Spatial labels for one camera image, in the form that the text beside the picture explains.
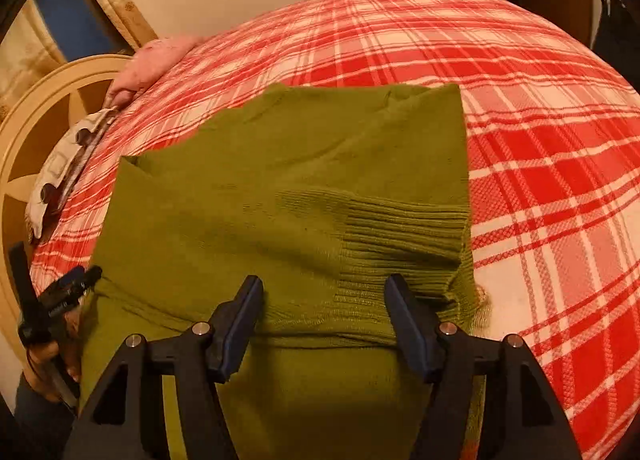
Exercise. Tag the green knit sweater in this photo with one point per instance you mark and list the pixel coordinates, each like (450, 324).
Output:
(300, 190)

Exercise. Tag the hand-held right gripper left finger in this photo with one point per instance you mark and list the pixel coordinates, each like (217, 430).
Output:
(235, 335)

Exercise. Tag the pink pillow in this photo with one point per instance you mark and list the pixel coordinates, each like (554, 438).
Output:
(150, 63)

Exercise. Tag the window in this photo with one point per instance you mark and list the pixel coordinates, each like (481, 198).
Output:
(75, 15)

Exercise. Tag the person's left hand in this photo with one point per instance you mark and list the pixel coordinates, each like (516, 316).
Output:
(42, 365)

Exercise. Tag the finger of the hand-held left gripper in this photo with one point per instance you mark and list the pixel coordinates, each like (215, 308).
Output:
(22, 285)
(70, 287)

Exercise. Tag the white patterned pillow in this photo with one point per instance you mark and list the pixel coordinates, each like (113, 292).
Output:
(65, 165)

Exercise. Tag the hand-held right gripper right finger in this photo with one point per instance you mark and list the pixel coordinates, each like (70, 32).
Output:
(412, 335)

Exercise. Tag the cream wooden headboard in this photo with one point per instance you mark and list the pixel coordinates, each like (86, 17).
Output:
(45, 90)

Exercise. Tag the black folded stroller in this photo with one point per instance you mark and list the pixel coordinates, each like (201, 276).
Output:
(617, 40)

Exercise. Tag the person's left forearm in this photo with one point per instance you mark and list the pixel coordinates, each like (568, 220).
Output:
(40, 425)

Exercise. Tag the red plaid bed sheet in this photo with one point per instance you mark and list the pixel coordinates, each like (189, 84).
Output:
(550, 140)

